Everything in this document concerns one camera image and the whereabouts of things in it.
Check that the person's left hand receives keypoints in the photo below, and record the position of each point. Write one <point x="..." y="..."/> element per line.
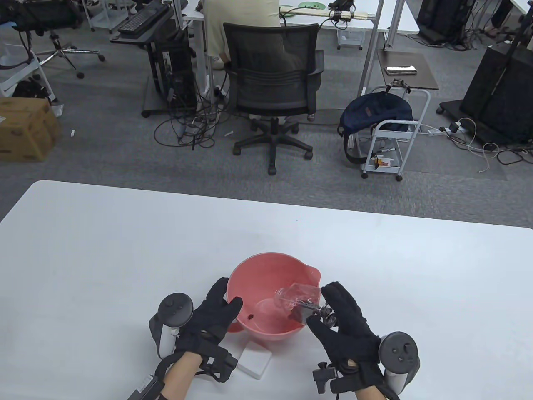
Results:
<point x="208" y="325"/>

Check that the person's right hand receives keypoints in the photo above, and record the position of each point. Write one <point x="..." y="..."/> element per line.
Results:
<point x="349" y="337"/>

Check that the pile of dark cranberries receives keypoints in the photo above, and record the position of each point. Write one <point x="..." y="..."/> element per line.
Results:
<point x="302" y="312"/>

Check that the white square jar lid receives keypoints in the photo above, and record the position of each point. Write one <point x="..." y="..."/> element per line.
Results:
<point x="255" y="360"/>

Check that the pink salad bowl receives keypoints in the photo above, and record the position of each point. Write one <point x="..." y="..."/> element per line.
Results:
<point x="258" y="279"/>

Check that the clear plastic jar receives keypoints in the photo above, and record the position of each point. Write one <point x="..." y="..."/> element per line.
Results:
<point x="295" y="293"/>

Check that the person's left forearm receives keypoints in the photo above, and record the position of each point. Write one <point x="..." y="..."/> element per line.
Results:
<point x="181" y="375"/>

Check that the black left forearm sensor box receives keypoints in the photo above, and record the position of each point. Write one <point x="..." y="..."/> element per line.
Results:
<point x="145" y="387"/>

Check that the black white left controller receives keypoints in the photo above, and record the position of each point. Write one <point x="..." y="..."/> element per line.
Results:
<point x="175" y="308"/>

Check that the black white controller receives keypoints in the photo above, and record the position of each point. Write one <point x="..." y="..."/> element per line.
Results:
<point x="397" y="350"/>
<point x="175" y="308"/>

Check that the black white right controller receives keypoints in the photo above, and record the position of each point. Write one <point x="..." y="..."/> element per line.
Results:
<point x="397" y="350"/>

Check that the white rolling cart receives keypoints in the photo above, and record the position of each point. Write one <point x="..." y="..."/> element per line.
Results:
<point x="395" y="123"/>

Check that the white floor power strip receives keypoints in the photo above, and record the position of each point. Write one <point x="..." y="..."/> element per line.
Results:
<point x="433" y="132"/>

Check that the dark blue backpack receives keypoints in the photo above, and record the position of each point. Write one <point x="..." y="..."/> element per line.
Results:
<point x="374" y="110"/>

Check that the black mesh office chair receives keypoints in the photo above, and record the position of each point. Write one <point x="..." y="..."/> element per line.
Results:
<point x="270" y="83"/>

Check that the black computer cart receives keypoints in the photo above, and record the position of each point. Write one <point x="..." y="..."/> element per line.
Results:
<point x="179" y="71"/>

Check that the brown side table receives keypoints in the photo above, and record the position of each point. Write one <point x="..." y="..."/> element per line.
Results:
<point x="408" y="81"/>

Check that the brown cardboard box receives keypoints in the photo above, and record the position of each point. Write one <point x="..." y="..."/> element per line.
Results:
<point x="25" y="129"/>

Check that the black equipment cabinet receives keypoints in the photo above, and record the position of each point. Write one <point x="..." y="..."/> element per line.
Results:
<point x="499" y="91"/>

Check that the black bag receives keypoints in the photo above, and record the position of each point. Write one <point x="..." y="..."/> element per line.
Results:
<point x="29" y="89"/>

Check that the white office desk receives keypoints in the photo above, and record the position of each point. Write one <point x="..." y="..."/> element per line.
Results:
<point x="191" y="14"/>
<point x="410" y="21"/>

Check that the white metal rack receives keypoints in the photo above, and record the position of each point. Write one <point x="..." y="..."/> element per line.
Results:
<point x="8" y="85"/>

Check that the black keyboard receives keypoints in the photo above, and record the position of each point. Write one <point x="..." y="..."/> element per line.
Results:
<point x="141" y="20"/>

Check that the long beige power strip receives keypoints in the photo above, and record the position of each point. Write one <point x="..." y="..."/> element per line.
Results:
<point x="358" y="16"/>

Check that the black equipment stack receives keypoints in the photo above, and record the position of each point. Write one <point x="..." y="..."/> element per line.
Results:
<point x="441" y="16"/>

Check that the green plate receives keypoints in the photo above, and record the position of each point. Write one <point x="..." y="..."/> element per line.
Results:
<point x="312" y="4"/>

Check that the black chrome office chair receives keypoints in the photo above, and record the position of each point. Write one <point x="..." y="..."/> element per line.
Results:
<point x="54" y="12"/>

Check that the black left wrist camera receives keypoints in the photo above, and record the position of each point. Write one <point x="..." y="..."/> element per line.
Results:
<point x="220" y="362"/>

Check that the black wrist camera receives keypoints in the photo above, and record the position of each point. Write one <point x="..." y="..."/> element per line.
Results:
<point x="220" y="362"/>
<point x="325" y="377"/>

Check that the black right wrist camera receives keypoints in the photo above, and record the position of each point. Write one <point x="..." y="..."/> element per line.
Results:
<point x="325" y="377"/>

